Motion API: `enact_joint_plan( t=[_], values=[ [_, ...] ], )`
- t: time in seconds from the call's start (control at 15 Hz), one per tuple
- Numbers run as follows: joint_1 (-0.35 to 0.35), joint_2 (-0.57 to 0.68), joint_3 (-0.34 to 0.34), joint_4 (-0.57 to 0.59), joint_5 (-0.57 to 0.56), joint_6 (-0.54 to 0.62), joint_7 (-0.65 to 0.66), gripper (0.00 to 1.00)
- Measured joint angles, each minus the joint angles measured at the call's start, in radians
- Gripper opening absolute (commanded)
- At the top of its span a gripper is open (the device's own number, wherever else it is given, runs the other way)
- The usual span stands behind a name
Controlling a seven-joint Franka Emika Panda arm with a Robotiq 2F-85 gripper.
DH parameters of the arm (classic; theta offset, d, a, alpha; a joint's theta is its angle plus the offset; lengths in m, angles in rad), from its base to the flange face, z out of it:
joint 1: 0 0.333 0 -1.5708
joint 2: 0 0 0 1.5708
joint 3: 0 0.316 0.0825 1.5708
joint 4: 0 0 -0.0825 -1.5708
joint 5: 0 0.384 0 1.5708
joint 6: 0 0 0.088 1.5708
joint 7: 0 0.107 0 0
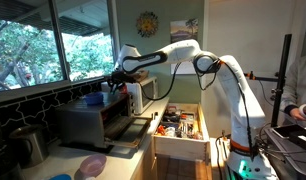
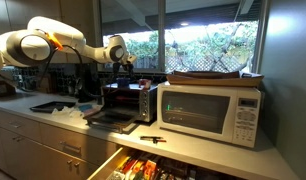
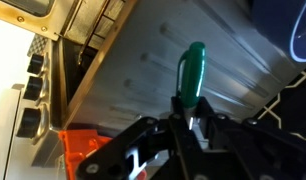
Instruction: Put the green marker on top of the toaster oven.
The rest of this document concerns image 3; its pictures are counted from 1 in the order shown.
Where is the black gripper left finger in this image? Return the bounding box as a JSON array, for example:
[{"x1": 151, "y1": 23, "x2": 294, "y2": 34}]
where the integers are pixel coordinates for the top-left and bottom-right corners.
[{"x1": 75, "y1": 96, "x2": 205, "y2": 180}]

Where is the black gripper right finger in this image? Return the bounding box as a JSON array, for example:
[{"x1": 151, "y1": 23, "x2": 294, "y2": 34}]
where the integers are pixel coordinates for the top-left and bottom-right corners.
[{"x1": 196, "y1": 97, "x2": 306, "y2": 180}]

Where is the green capped marker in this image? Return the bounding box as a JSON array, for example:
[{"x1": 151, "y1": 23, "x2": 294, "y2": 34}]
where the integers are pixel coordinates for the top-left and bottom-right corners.
[{"x1": 176, "y1": 41, "x2": 207, "y2": 130}]

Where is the silver toaster oven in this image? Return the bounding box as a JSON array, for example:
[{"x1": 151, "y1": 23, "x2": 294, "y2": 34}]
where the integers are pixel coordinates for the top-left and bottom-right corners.
[{"x1": 0, "y1": 0, "x2": 306, "y2": 180}]

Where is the black toaster oven knob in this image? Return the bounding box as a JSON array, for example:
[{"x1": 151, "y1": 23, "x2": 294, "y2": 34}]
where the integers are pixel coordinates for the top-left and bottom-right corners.
[
  {"x1": 22, "y1": 75, "x2": 45, "y2": 102},
  {"x1": 15, "y1": 107, "x2": 43, "y2": 139},
  {"x1": 26, "y1": 53, "x2": 46, "y2": 76}
]

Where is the orange red plastic object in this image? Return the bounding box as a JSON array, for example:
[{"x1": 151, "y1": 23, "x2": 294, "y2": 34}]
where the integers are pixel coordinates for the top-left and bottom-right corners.
[{"x1": 57, "y1": 129, "x2": 115, "y2": 180}]

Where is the blue cup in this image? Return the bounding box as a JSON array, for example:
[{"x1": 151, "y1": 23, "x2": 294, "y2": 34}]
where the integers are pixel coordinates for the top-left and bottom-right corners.
[{"x1": 250, "y1": 0, "x2": 306, "y2": 65}]

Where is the black mesh non-slip mat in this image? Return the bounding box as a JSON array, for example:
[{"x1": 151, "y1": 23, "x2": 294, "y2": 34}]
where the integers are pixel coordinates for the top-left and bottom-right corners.
[{"x1": 27, "y1": 33, "x2": 50, "y2": 58}]

